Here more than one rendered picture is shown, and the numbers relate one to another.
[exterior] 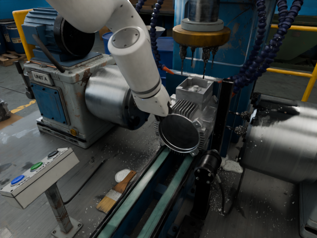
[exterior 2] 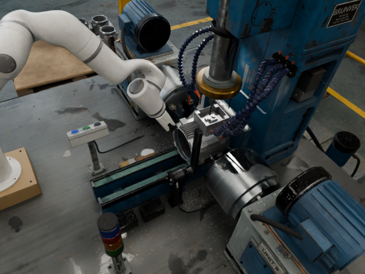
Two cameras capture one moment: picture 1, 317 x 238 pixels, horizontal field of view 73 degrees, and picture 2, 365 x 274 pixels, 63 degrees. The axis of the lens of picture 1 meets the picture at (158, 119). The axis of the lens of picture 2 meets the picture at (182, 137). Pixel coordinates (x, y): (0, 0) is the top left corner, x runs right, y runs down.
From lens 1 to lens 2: 0.77 m
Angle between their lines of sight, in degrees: 26
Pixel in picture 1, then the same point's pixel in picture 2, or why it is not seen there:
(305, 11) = not seen: outside the picture
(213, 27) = (218, 86)
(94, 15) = (112, 81)
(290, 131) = (229, 181)
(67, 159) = (102, 131)
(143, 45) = (141, 95)
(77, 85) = (139, 75)
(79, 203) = (111, 156)
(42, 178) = (85, 136)
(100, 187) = (128, 153)
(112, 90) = not seen: hidden behind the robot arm
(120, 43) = (132, 89)
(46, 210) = not seen: hidden behind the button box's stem
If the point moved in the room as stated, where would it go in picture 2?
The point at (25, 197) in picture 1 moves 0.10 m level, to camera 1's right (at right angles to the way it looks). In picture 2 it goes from (74, 142) to (92, 153)
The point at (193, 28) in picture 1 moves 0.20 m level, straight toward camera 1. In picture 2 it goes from (205, 80) to (169, 105)
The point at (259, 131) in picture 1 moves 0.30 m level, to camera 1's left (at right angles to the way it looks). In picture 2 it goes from (214, 171) to (151, 137)
